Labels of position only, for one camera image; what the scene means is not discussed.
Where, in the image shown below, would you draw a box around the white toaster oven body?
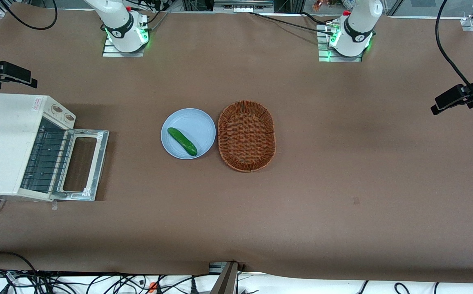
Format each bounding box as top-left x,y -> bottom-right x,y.
0,93 -> 77,202

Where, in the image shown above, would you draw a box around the green cucumber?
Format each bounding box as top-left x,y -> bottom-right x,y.
167,127 -> 198,156

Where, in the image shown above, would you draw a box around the light blue round plate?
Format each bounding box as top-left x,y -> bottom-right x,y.
161,108 -> 216,160

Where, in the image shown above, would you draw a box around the oval brown wicker basket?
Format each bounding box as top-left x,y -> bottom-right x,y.
218,100 -> 277,172

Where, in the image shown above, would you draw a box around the grey rack device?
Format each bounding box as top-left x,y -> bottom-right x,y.
213,0 -> 274,13

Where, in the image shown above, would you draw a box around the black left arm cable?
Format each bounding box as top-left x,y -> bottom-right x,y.
435,0 -> 473,99

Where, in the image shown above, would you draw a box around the wire oven rack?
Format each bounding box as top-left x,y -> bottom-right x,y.
20,122 -> 74,193

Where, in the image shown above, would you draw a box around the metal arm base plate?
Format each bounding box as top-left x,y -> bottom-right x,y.
103,24 -> 150,58
317,22 -> 364,63

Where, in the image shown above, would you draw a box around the black looped floor cable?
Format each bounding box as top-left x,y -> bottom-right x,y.
0,251 -> 38,273

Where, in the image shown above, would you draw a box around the long black tabletop cable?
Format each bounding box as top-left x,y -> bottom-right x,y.
248,11 -> 337,36

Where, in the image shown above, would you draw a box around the black tangled cable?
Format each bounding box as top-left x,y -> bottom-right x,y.
0,267 -> 204,294

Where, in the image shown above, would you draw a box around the metal bracket post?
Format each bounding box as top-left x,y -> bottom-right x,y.
209,261 -> 240,294

